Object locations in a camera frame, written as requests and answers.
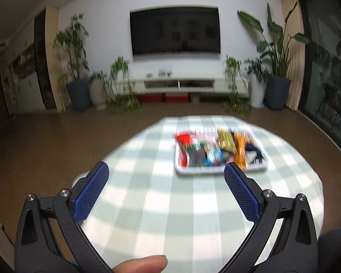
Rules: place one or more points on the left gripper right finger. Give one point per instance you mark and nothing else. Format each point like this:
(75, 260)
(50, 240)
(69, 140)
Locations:
(283, 237)

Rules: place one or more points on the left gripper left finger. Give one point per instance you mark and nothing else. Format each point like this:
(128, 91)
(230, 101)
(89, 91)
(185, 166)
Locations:
(36, 246)

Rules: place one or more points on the black snack bag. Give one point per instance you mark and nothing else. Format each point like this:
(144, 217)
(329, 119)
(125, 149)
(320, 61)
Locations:
(253, 158)

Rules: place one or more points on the panda cartoon snack bag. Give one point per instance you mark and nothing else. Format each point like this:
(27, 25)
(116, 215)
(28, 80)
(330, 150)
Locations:
(213, 155)

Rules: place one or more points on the orange snack bag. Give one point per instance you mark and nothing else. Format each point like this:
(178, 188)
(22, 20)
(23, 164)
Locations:
(240, 158)

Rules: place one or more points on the gold snack packet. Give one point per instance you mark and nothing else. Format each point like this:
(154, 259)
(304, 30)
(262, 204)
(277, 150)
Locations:
(226, 141)

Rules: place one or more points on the large red snack bag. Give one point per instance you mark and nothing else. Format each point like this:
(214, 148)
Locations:
(185, 140)

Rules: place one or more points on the blue chips bag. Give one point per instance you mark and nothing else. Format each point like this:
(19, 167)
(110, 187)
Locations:
(250, 144)

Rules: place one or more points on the green seed packet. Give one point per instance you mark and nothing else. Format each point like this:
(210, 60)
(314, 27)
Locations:
(196, 154)

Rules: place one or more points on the grey right sleeve forearm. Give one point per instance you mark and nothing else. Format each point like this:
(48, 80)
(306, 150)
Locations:
(329, 251)

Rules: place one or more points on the left hand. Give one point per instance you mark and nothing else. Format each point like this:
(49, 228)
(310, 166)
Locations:
(156, 264)

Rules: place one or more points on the white plastic tray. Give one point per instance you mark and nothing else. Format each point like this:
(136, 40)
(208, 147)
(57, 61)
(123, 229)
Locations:
(211, 136)

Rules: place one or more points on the green checked tablecloth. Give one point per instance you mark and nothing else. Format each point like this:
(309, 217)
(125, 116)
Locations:
(148, 208)

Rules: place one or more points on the trailing vine plant right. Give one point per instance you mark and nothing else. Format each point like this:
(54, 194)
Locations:
(236, 103)

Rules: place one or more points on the trailing vine plant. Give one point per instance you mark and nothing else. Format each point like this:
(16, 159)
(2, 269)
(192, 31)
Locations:
(236, 103)
(120, 89)

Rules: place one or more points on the plant in white pot left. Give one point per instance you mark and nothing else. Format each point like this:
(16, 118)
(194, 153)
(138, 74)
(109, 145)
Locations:
(98, 94)

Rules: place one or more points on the plant in white pot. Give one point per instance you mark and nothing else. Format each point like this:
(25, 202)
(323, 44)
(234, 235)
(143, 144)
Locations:
(98, 94)
(258, 75)

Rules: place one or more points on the trailing vine plant left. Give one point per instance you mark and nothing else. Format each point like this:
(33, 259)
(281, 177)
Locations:
(120, 89)

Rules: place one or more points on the white tv console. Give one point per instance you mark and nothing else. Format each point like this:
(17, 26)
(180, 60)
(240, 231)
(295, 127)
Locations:
(209, 83)

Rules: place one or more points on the plant in white pot right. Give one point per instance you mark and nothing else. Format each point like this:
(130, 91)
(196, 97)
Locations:
(258, 75)

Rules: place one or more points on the red storage box left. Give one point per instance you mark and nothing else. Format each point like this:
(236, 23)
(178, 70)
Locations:
(151, 98)

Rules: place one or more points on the red storage box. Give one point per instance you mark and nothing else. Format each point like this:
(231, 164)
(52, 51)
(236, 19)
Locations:
(176, 98)
(151, 98)

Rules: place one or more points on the white cabinet shelving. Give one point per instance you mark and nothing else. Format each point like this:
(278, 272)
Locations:
(31, 67)

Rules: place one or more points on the red storage box right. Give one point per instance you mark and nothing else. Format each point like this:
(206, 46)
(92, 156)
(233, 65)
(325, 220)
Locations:
(176, 98)

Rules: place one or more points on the large leaf plant dark pot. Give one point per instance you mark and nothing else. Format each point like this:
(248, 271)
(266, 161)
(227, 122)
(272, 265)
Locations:
(274, 56)

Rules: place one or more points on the beige curtain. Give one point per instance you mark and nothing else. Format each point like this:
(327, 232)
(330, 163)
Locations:
(296, 53)

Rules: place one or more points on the glass sliding door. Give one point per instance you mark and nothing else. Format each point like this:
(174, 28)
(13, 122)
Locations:
(321, 90)

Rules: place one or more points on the wall mounted television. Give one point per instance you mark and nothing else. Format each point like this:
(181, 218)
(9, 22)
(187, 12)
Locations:
(175, 30)

